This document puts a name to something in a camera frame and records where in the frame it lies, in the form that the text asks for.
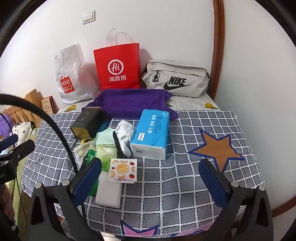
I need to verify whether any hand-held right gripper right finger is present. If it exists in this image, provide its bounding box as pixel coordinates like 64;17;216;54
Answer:
198;158;281;241

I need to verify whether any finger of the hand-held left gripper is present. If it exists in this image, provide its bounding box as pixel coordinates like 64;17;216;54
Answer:
0;140;36;166
0;134;19;151

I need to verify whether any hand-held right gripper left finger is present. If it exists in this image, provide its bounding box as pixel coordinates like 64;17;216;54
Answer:
22;158;103;241

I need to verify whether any green packet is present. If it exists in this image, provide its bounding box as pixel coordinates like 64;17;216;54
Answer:
87;149;102;196

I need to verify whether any white sponge block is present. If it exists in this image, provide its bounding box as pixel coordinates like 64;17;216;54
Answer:
95;171;123;205

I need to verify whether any mint green cloth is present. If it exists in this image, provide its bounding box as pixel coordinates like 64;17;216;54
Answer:
95;129;116;146

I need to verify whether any black watch strap with holes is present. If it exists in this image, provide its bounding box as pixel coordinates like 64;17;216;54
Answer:
112;132;127;158

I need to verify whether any white sock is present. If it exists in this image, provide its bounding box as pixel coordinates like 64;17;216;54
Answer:
115;120;135;157

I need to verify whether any purple plush toy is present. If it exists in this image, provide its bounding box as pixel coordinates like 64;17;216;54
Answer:
0;112;13;139

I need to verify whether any white spotted cloth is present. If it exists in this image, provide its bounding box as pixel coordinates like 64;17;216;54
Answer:
11;120;38;149

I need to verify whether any pale green wet wipes pack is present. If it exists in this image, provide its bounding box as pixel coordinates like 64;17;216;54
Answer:
96;144;116;173

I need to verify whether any orange fruit print sachet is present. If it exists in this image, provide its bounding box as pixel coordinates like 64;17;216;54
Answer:
108;158;137;184

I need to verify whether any grey checked tablecloth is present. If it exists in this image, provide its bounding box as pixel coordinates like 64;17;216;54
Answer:
21;110;265;240

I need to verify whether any pale yellow bedsheet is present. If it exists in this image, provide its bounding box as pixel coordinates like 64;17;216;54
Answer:
3;148;35;234

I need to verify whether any brown patterned box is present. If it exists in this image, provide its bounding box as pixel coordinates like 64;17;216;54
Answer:
40;96;55;115

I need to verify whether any dark rectangular tin box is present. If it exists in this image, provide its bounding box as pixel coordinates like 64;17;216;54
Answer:
70;107;103;139

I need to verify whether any blue tissue pack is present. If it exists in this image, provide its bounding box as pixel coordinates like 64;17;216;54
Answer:
129;109;171;161

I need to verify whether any brown wooden baseboard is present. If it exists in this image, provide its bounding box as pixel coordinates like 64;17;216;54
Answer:
272;190;296;218

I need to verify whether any purple towel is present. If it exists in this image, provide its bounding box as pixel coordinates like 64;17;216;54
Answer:
81;89;179;121

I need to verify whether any white plastic shopping bag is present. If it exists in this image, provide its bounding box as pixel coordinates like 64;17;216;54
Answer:
54;44;100;105

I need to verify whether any grey waist bag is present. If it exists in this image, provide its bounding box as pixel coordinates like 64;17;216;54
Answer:
141;60;211;99

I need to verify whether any red paper bag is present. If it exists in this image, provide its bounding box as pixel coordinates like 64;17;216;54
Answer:
93;27;141;91

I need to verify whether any white mesh drawstring bag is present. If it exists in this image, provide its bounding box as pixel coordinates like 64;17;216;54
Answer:
74;141;90;168

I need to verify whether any thick black gripper cable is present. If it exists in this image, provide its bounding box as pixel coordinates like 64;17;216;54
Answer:
0;93;81;174

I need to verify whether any brown wooden door frame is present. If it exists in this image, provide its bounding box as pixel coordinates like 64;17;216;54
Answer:
208;0;226;101

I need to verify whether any white wall switch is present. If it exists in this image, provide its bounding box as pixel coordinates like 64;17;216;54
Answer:
82;10;96;24

